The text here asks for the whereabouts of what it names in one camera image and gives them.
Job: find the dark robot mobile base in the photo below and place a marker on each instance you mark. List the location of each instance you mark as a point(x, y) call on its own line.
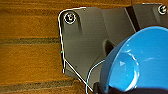
point(83, 36)

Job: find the blue bowl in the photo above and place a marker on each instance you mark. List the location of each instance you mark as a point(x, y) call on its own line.
point(140, 60)

